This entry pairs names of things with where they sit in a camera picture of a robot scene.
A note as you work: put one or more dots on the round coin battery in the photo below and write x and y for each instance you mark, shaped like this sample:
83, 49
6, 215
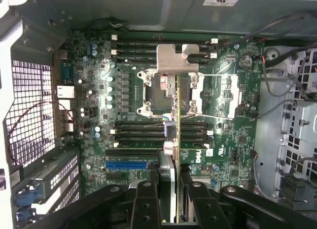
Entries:
245, 62

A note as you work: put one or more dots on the metal socket cover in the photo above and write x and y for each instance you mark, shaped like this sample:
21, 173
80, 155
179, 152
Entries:
232, 102

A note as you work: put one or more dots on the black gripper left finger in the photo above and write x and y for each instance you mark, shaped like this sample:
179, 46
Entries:
146, 204

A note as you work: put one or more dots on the CPU socket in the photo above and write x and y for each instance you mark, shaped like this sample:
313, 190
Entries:
153, 95

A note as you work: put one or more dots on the short black expansion slot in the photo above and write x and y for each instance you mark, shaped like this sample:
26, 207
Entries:
114, 175

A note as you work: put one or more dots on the blue expansion slot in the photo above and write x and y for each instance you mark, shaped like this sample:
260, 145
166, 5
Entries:
126, 165

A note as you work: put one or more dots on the white label sticker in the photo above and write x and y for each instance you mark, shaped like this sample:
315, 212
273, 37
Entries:
220, 2

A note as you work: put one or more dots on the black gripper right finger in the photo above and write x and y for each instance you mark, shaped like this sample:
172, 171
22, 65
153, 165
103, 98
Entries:
208, 209

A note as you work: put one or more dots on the black RAM slot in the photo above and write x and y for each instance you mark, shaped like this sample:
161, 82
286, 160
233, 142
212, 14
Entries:
136, 39
136, 58
136, 45
138, 137
138, 124
138, 130
114, 144
136, 52

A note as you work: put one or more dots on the green motherboard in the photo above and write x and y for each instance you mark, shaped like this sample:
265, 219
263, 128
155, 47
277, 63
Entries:
223, 139

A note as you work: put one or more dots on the tall metal disk bay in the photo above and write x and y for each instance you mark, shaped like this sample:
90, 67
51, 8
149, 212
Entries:
297, 139

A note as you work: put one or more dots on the black open PC case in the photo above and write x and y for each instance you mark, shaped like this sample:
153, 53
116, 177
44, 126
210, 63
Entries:
148, 13

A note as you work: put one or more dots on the long black expansion slot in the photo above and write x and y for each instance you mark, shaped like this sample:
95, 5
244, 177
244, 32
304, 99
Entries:
131, 152

